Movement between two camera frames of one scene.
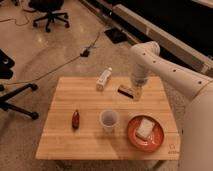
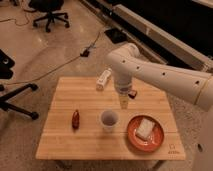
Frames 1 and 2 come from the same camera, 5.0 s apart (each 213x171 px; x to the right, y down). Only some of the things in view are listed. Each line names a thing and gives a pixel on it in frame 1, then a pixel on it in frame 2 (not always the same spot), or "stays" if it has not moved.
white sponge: x=145 y=128 stays
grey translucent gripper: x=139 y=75 to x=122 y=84
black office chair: x=51 y=7 stays
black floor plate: x=116 y=36 stays
